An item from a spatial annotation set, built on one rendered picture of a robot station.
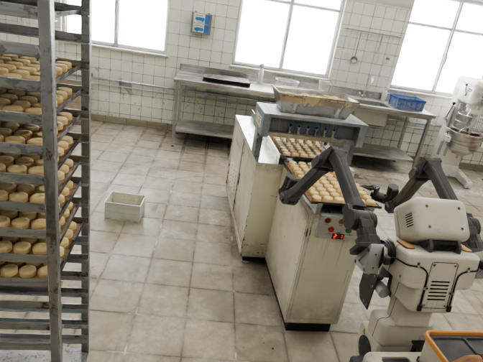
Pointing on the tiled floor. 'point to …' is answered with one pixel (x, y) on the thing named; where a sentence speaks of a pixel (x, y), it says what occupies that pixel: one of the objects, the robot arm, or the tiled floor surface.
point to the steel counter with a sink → (374, 110)
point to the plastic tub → (124, 207)
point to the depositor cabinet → (252, 190)
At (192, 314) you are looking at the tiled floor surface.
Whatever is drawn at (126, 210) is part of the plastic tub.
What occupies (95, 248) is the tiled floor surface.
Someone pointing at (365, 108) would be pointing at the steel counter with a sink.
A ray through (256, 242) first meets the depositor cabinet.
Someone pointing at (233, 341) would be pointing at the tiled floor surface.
